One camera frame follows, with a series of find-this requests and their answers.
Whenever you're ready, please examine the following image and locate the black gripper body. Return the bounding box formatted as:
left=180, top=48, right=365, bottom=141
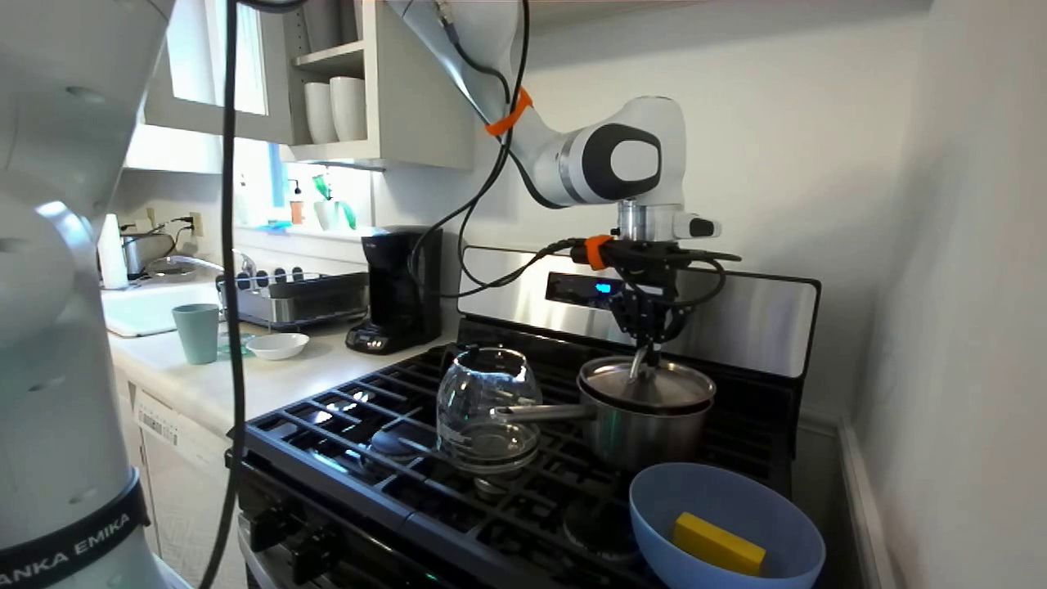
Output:
left=603, top=239, right=730, bottom=329

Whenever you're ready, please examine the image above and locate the steel pot lid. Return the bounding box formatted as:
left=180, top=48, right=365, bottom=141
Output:
left=579, top=355, right=716, bottom=414

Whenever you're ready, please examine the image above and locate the glass coffee carafe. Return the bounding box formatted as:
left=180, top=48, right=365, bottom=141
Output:
left=434, top=344, right=542, bottom=475

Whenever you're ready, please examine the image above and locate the black gas stove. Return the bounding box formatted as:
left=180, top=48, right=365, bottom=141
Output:
left=240, top=258, right=823, bottom=589

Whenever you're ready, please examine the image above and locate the yellow sponge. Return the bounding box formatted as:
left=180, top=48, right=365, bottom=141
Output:
left=671, top=511, right=764, bottom=575

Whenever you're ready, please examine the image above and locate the black coffee maker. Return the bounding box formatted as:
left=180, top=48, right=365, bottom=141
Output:
left=347, top=226, right=442, bottom=355

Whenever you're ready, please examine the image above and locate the white mugs stack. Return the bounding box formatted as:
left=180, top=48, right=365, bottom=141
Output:
left=304, top=74, right=365, bottom=143

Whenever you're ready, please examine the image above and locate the steel dish rack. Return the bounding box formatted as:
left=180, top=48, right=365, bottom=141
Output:
left=233, top=266, right=365, bottom=330

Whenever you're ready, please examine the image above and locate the white bowl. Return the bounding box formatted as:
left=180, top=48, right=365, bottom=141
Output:
left=246, top=335, right=312, bottom=361

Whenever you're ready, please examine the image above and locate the teal cup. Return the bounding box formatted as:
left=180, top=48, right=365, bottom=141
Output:
left=174, top=306, right=219, bottom=363

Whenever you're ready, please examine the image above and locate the white lower cabinet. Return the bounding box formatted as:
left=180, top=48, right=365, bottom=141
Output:
left=116, top=369, right=228, bottom=585

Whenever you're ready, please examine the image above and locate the steel pot with handle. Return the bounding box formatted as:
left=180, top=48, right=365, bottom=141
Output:
left=504, top=375, right=712, bottom=470

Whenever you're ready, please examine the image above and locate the white wall cabinet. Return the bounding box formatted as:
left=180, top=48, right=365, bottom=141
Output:
left=129, top=0, right=471, bottom=175

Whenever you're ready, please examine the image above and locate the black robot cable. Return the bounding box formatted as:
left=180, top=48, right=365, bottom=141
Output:
left=194, top=0, right=745, bottom=589

